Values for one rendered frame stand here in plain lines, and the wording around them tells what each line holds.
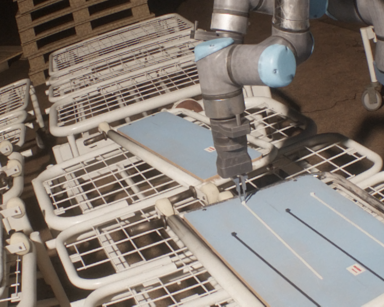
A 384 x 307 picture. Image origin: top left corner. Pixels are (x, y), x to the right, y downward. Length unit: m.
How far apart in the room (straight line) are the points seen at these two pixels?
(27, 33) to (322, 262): 5.10
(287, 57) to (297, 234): 0.37
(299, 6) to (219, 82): 0.26
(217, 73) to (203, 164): 0.55
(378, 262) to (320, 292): 0.14
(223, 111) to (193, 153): 0.58
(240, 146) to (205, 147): 0.56
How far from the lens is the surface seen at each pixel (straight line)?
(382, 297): 0.61
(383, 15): 1.86
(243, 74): 1.52
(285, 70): 1.51
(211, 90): 1.57
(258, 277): 1.36
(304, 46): 1.61
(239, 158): 1.64
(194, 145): 2.21
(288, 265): 1.38
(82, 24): 6.26
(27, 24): 6.25
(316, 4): 1.68
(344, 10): 1.97
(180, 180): 2.00
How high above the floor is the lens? 1.29
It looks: 20 degrees down
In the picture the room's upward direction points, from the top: 15 degrees counter-clockwise
